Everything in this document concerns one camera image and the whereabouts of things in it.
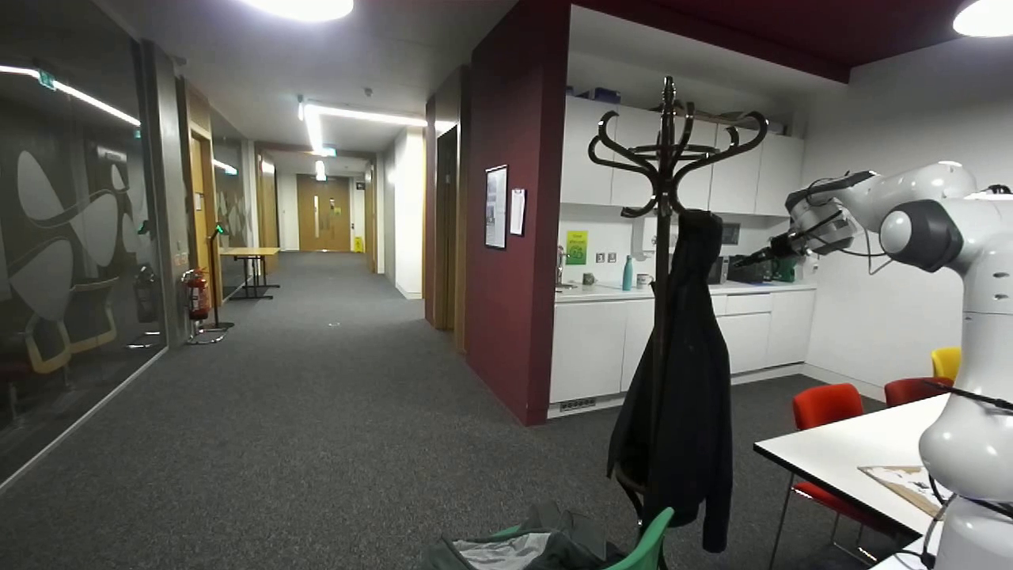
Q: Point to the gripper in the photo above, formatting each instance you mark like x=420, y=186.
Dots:
x=785, y=245

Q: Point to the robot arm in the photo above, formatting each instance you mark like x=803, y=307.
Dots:
x=983, y=277

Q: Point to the black jacket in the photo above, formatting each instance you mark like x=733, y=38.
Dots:
x=682, y=380

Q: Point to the dark red chair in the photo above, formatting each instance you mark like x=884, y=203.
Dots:
x=910, y=389

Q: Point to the yellow chair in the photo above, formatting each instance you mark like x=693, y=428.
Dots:
x=946, y=362

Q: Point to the green chair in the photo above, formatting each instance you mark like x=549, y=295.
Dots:
x=650, y=542

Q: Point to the grey jacket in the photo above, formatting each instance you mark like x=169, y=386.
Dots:
x=506, y=550

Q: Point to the black kitchen appliance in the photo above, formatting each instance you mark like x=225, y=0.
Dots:
x=748, y=271

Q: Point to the white upper kitchen cabinets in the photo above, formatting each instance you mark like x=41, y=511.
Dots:
x=736, y=178

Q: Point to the white kitchen cabinets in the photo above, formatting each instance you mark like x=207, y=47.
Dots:
x=589, y=348
x=736, y=178

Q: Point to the paper towel dispenser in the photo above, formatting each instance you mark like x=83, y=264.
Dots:
x=643, y=234

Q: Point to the dark wooden coat stand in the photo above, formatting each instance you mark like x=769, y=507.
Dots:
x=669, y=150

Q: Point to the teal bottle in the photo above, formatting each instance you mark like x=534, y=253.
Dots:
x=627, y=274

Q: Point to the green poster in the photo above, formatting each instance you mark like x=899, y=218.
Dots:
x=577, y=247

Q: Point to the white table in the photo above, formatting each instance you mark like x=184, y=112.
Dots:
x=847, y=451

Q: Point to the white lower kitchen cabinets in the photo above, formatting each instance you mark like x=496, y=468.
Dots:
x=589, y=348

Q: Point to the kitchen tap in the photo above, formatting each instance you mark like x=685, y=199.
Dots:
x=561, y=265

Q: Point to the white paper notice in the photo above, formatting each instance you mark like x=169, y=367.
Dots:
x=517, y=211

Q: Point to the framed notice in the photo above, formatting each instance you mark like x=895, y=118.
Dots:
x=496, y=207

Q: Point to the round ceiling lamp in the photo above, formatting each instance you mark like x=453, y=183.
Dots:
x=305, y=7
x=988, y=20

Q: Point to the ceiling strip light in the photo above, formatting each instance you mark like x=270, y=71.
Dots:
x=360, y=115

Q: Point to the wooden double door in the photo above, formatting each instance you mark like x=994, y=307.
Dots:
x=324, y=214

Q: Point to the wooden hallway table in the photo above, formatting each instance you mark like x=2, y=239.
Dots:
x=249, y=252

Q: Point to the stand with green top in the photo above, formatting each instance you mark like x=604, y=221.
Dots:
x=215, y=277

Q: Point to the red fire extinguisher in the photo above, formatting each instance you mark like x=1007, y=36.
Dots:
x=197, y=297

